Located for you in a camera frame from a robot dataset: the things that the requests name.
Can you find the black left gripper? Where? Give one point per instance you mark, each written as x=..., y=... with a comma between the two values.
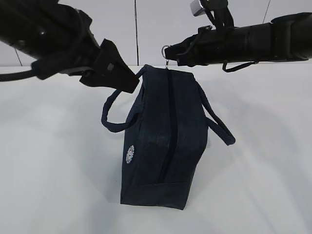
x=109, y=68

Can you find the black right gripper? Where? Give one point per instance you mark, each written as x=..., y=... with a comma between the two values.
x=208, y=46

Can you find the navy blue lunch bag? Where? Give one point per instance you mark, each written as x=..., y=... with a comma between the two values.
x=165, y=136

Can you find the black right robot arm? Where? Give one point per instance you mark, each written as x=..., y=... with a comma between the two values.
x=284, y=39

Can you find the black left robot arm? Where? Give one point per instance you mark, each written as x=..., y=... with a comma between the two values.
x=59, y=39

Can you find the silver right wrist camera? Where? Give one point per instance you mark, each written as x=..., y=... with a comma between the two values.
x=198, y=7

